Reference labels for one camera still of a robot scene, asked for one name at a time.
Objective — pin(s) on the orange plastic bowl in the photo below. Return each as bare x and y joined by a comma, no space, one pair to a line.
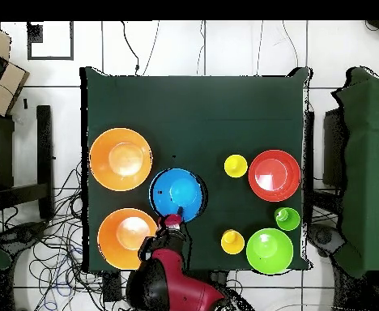
120,158
118,252

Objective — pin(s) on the black equipment base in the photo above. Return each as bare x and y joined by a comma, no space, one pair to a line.
324,238
24,235

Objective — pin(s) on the black stand frame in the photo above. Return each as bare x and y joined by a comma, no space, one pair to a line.
44,145

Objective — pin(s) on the red plastic bowl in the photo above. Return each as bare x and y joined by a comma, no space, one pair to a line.
274,175

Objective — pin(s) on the black box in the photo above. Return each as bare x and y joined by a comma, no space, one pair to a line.
333,149

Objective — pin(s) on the black power adapter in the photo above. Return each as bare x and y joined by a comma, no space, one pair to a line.
111,286

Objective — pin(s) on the black square floor frame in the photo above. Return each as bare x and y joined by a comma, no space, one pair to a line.
29,42

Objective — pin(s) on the green plastic bowl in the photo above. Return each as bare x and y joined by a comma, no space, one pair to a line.
269,251

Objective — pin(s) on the yellow plastic cup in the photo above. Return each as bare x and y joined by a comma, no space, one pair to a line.
232,242
235,166

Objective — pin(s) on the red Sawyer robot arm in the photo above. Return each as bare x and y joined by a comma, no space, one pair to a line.
176,285

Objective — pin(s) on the light blue plastic bowl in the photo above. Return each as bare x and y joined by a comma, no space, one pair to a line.
176,191

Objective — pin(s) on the dark green tablecloth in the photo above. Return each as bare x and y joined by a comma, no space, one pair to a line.
192,113

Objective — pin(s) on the green plastic cup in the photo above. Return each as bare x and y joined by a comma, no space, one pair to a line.
287,219

